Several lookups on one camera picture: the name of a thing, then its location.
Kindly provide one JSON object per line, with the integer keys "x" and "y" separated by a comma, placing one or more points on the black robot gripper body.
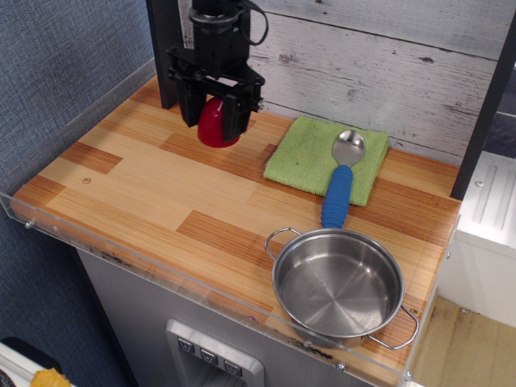
{"x": 219, "y": 56}

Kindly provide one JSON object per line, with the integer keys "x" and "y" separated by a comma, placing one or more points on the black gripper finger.
{"x": 236, "y": 115}
{"x": 191, "y": 95}

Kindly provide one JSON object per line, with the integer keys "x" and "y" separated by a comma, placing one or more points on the red plastic strawberry toy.
{"x": 210, "y": 125}

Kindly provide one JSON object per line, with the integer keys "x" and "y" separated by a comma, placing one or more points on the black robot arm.
{"x": 215, "y": 10}

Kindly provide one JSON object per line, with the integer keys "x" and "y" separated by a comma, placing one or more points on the green microfiber cloth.
{"x": 303, "y": 160}

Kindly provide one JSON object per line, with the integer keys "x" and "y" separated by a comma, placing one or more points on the yellow object bottom left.
{"x": 49, "y": 378}

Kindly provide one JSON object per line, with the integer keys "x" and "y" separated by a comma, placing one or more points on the stainless steel pot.
{"x": 339, "y": 287}

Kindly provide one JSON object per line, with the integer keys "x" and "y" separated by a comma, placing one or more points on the silver dispenser button panel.
{"x": 201, "y": 360}

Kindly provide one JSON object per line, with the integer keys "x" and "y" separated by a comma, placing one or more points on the white ribbed appliance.
{"x": 488, "y": 208}

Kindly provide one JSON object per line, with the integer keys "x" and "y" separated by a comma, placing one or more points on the dark vertical post left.
{"x": 164, "y": 18}

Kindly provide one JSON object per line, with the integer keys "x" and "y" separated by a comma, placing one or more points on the dark vertical post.
{"x": 164, "y": 18}
{"x": 493, "y": 97}

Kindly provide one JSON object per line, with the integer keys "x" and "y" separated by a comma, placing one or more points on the blue handled metal spoon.
{"x": 347, "y": 150}

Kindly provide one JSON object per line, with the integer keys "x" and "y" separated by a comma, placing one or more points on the dark vertical post right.
{"x": 493, "y": 97}

